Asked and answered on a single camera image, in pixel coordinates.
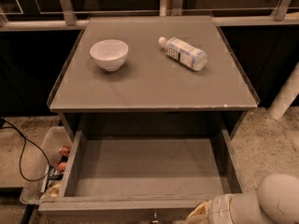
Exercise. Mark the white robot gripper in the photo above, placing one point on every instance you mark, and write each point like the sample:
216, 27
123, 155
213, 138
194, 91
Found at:
220, 209

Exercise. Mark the grey top drawer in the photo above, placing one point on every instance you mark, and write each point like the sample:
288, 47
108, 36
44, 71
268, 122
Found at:
136, 178

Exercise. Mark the grey wooden cabinet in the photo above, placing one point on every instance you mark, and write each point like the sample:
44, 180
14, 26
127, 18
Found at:
150, 80

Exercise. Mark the orange can in bin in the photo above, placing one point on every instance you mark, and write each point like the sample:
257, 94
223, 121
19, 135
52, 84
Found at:
65, 151

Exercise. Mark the dark snack packet in bin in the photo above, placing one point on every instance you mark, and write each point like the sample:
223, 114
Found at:
52, 176

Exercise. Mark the clear plastic storage bin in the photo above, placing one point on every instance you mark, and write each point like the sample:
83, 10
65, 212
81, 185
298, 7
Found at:
55, 138

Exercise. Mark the clear plastic water bottle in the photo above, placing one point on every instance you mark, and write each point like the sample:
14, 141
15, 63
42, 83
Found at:
184, 53

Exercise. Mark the white ceramic bowl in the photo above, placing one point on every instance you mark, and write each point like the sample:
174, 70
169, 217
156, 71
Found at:
110, 55

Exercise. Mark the white post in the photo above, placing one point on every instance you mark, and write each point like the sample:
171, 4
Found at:
286, 95

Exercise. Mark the metal railing frame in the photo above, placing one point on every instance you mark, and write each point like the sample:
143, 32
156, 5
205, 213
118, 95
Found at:
72, 14

